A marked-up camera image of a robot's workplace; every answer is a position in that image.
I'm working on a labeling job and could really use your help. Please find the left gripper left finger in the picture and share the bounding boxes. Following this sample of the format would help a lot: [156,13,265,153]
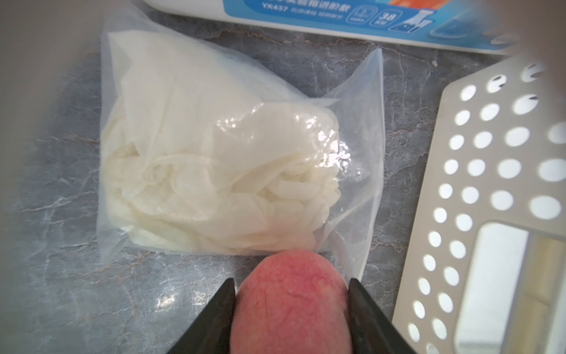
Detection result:
[167,278,237,354]

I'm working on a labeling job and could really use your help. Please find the blue lid storage box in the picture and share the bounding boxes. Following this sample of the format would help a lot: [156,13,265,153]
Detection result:
[147,0,522,55]

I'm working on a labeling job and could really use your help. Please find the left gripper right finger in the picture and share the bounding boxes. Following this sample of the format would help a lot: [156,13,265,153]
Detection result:
[348,278,416,354]

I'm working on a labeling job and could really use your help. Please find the white perforated plastic basket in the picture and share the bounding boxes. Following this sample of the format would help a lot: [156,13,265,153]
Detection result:
[393,55,565,353]

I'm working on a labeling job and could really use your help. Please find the pink peach top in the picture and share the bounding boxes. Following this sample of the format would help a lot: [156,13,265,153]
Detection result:
[230,250,353,353]

